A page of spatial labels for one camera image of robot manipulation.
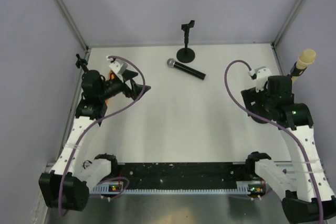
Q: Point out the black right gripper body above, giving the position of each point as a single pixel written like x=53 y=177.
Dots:
x=261 y=99

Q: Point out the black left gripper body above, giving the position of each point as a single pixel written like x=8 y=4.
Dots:
x=123 y=87

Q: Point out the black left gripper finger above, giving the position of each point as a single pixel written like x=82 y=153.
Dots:
x=128 y=75
x=138 y=90

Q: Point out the orange microphone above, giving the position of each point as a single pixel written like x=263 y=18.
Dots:
x=111 y=77

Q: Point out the black microphone silver grille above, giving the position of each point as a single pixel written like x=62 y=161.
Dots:
x=171 y=63

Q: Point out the black microphone stand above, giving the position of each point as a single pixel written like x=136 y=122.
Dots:
x=281 y=106
x=81 y=63
x=186 y=54

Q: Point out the beige microphone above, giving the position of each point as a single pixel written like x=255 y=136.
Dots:
x=305 y=59

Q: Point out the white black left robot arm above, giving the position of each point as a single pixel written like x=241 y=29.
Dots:
x=67 y=186

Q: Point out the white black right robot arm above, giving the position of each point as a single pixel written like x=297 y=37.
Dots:
x=310 y=197

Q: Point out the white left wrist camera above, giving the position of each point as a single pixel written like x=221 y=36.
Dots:
x=116 y=65

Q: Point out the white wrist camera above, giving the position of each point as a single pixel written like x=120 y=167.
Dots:
x=116 y=65
x=260 y=75

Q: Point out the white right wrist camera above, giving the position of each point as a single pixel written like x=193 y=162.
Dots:
x=260 y=75

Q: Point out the grey slotted cable duct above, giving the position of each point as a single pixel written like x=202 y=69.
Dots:
x=240 y=188

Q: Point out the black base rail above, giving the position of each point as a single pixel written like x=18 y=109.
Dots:
x=166 y=176

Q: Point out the aluminium frame post left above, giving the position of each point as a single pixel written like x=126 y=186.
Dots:
x=62 y=7

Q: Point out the aluminium frame post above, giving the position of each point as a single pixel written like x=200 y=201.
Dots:
x=62 y=7
x=288 y=21

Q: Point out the aluminium frame post right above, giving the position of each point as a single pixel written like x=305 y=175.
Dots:
x=288 y=21

